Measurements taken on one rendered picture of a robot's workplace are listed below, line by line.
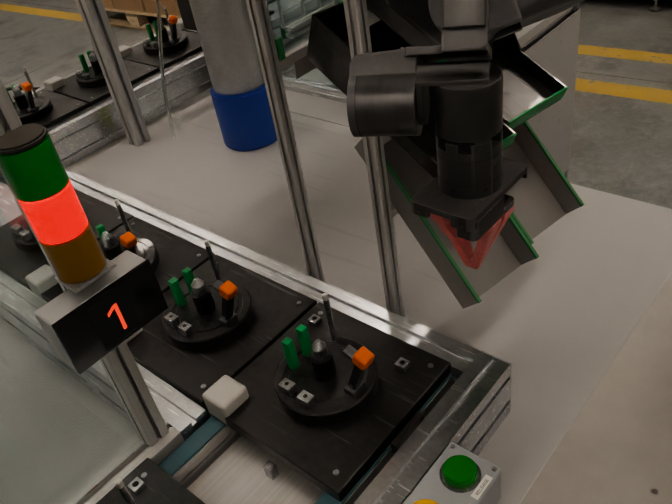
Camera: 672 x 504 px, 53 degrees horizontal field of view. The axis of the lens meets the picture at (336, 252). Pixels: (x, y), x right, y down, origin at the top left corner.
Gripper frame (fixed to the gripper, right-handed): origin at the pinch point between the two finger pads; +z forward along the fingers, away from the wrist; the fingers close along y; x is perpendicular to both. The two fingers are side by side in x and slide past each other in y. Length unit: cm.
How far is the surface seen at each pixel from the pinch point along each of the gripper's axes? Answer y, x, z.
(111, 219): -4, -85, 26
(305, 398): 10.6, -18.3, 22.4
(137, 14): -257, -467, 114
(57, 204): 24.4, -29.4, -12.1
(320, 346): 5.3, -19.4, 18.3
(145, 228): -5, -75, 26
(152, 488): 29.6, -27.4, 26.0
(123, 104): -37, -127, 25
